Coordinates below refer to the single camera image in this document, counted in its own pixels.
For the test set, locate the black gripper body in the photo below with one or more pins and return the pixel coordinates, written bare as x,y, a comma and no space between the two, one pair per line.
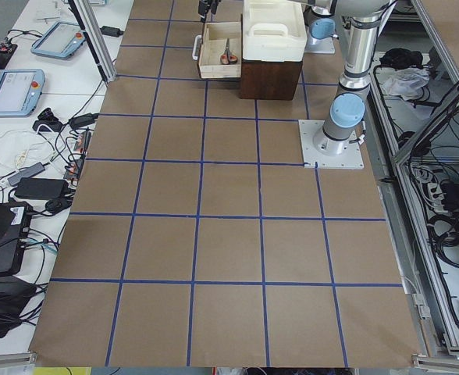
204,8

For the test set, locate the white drawer handle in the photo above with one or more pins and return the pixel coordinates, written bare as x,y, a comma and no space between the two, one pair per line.
196,50

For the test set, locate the light wooden drawer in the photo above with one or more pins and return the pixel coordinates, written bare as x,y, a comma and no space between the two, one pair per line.
213,44

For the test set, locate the grey orange handled scissors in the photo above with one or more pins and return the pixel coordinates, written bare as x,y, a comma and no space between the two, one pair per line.
227,57

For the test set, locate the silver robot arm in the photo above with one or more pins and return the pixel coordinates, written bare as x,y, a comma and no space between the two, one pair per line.
348,107

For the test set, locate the cream plastic tray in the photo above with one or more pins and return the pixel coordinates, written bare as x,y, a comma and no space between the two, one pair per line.
273,31

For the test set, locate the dark wooden cabinet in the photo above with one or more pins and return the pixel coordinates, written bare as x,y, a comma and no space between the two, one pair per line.
269,80

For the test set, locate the blue teach pendant upper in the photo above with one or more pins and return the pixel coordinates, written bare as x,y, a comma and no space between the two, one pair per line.
60,41

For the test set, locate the blue teach pendant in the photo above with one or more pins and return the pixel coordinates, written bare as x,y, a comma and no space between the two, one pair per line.
60,41
20,91

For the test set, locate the blue teach pendant lower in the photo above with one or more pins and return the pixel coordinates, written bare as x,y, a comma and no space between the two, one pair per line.
20,91

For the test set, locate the white crumpled cloth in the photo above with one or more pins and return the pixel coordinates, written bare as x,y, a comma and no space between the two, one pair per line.
407,83

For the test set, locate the black power brick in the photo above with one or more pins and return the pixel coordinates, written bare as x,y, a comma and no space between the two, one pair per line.
40,188

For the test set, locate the black laptop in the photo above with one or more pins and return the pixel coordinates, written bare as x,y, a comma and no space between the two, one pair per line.
14,226

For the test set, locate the aluminium frame post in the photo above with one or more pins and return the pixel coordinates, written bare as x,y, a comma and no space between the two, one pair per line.
86,19

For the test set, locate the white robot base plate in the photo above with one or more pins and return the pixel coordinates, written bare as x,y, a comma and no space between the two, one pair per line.
321,152

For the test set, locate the aluminium side frame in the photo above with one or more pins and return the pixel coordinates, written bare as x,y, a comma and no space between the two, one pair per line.
420,147

